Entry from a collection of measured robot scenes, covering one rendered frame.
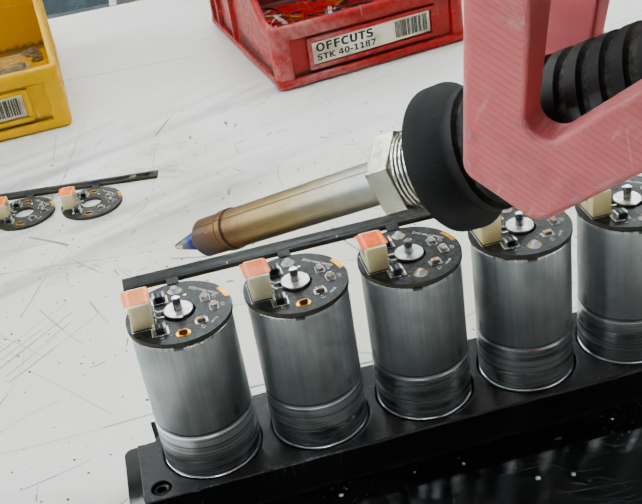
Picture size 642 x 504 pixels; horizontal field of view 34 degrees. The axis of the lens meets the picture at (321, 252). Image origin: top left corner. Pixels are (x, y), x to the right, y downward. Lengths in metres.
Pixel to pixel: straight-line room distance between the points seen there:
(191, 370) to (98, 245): 0.17
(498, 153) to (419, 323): 0.10
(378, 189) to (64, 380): 0.19
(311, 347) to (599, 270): 0.07
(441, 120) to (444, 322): 0.09
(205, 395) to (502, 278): 0.07
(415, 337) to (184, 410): 0.06
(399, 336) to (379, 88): 0.26
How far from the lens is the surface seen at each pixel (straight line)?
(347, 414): 0.26
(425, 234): 0.26
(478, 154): 0.15
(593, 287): 0.27
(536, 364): 0.27
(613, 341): 0.28
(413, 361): 0.26
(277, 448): 0.27
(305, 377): 0.25
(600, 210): 0.26
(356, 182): 0.18
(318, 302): 0.24
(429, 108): 0.17
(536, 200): 0.15
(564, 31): 0.17
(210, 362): 0.24
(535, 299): 0.26
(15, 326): 0.38
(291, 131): 0.47
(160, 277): 0.26
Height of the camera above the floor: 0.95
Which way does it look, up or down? 32 degrees down
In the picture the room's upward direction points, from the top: 9 degrees counter-clockwise
